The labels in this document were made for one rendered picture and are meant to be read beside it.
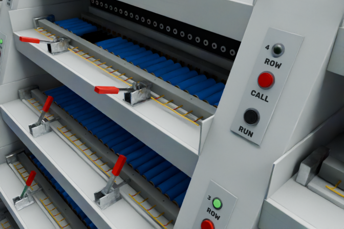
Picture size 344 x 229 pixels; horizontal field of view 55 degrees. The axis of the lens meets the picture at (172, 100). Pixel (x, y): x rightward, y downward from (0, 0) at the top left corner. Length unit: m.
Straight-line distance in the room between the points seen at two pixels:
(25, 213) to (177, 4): 0.60
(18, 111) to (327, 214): 0.72
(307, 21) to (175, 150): 0.23
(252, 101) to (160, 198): 0.27
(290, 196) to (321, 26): 0.18
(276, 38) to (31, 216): 0.68
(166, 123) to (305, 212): 0.21
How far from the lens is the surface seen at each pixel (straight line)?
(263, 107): 0.37
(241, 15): 0.40
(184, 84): 0.54
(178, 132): 0.45
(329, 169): 0.42
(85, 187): 0.63
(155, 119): 0.48
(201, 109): 0.47
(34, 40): 0.70
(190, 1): 0.45
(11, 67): 0.91
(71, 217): 0.80
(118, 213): 0.59
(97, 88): 0.47
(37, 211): 0.86
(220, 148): 0.40
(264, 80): 0.36
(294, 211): 0.38
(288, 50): 0.36
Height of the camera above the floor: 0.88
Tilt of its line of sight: 14 degrees down
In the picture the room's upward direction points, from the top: 18 degrees clockwise
